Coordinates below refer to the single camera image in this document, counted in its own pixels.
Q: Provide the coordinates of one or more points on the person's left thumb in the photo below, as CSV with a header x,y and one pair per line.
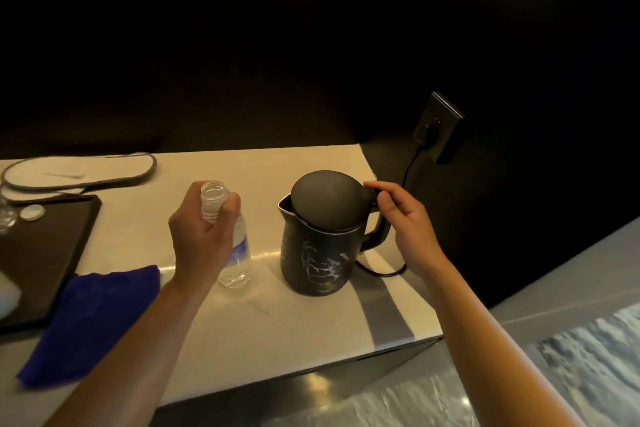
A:
x,y
229,214

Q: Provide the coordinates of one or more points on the person's right hand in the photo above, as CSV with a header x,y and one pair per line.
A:
x,y
412,231

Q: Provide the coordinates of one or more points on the person's right forearm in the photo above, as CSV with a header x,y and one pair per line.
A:
x,y
495,351

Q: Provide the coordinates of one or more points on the black power plug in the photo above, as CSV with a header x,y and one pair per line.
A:
x,y
424,137

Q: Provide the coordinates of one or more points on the person's right thumb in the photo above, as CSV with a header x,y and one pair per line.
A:
x,y
386,209

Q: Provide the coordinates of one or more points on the blue cloth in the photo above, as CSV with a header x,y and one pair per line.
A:
x,y
90,321

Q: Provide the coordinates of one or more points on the white bottle cap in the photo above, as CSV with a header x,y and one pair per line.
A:
x,y
32,213

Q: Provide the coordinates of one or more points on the white object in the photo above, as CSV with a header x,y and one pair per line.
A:
x,y
7,294

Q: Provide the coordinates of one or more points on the person's left forearm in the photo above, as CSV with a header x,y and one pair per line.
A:
x,y
135,351

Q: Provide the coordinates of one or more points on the black electric kettle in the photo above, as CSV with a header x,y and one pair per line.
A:
x,y
320,251

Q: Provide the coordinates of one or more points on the clear glass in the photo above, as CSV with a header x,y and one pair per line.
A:
x,y
6,216

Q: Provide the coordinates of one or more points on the white slipper with dark trim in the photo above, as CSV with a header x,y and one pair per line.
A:
x,y
75,170

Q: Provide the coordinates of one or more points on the clear plastic water bottle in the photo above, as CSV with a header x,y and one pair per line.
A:
x,y
236,261

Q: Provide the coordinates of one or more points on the person's left hand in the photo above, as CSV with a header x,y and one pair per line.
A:
x,y
197,246

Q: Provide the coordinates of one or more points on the black tray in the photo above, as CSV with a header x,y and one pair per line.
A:
x,y
40,261

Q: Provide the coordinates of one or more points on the black wall outlet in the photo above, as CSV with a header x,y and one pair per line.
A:
x,y
445,126

